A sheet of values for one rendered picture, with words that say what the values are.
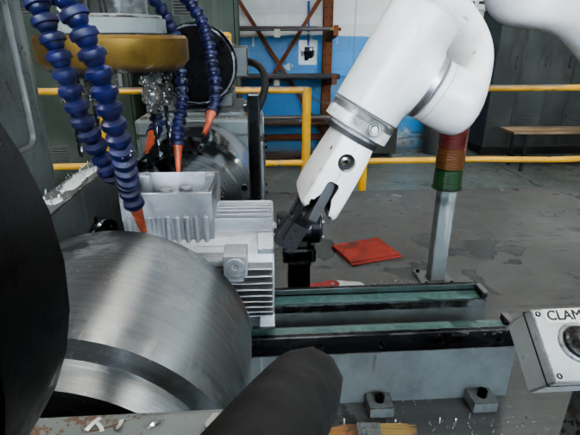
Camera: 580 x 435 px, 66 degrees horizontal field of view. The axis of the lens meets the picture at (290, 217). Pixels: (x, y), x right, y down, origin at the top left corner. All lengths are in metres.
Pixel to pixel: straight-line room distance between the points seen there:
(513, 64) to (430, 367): 5.38
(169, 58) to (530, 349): 0.50
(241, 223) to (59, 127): 3.59
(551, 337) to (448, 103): 0.26
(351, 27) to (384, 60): 5.25
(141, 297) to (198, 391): 0.08
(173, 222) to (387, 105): 0.31
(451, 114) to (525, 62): 5.50
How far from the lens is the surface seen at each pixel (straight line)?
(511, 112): 6.07
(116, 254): 0.40
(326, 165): 0.52
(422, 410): 0.78
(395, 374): 0.74
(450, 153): 0.99
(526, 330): 0.51
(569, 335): 0.50
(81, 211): 0.65
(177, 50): 0.58
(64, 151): 4.17
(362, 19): 5.81
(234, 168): 0.85
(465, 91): 0.55
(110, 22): 0.57
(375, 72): 0.53
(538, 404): 0.85
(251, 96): 0.73
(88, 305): 0.34
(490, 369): 0.80
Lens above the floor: 1.33
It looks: 22 degrees down
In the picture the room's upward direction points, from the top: straight up
